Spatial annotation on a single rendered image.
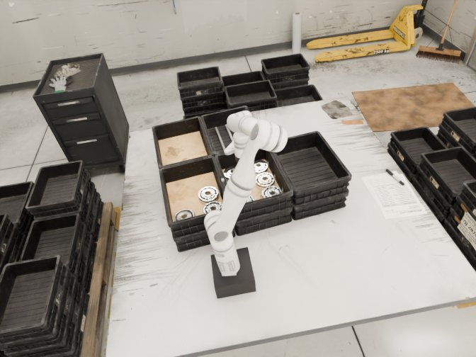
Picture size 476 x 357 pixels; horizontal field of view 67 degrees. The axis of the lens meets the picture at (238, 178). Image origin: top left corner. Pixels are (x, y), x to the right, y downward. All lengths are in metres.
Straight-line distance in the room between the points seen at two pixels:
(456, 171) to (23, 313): 2.75
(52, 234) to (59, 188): 0.33
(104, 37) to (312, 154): 3.52
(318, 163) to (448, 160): 1.18
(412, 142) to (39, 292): 2.78
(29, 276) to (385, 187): 2.02
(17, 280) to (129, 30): 3.37
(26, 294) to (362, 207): 1.84
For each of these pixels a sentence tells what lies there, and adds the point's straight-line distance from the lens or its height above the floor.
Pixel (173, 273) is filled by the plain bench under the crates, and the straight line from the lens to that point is 1.76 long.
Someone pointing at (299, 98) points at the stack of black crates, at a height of 0.38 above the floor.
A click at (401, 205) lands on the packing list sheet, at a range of 2.03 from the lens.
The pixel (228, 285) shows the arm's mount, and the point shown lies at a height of 0.79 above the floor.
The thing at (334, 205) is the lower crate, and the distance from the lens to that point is 1.90.
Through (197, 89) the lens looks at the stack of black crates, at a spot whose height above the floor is 0.54.
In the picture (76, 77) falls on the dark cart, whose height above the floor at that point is 0.86.
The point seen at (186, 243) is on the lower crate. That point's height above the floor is 0.76.
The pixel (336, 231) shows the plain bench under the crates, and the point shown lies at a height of 0.70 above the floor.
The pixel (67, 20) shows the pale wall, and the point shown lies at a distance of 4.99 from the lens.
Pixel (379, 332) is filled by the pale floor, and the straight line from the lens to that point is 2.41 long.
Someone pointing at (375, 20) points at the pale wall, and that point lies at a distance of 5.53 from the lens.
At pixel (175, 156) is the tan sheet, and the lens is 2.12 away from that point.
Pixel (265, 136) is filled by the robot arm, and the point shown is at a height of 1.47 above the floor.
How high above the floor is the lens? 2.15
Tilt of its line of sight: 44 degrees down
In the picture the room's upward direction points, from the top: 7 degrees counter-clockwise
